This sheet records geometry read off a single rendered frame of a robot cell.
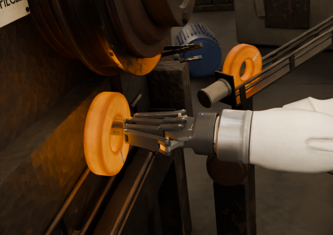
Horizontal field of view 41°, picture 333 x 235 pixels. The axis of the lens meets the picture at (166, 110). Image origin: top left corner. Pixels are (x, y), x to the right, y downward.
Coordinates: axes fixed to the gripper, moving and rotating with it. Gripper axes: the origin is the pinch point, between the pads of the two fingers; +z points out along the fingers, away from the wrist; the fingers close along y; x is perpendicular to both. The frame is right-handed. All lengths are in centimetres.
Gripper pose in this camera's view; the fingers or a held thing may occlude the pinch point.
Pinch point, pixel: (108, 125)
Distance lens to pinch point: 82.8
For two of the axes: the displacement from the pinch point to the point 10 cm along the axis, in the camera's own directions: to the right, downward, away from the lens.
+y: 2.6, -4.4, 8.6
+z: -9.6, -0.7, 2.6
